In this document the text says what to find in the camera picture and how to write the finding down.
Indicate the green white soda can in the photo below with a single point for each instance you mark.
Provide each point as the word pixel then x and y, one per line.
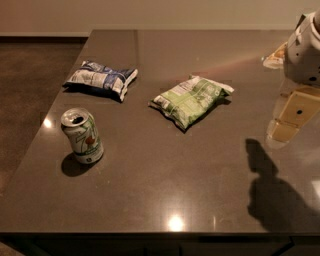
pixel 78 125

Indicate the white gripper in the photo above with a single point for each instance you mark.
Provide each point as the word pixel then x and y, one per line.
pixel 304 57

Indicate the green jalapeno chip bag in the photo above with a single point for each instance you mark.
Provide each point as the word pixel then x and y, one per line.
pixel 190 100

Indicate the blue white chip bag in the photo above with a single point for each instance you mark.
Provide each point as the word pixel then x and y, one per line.
pixel 99 76

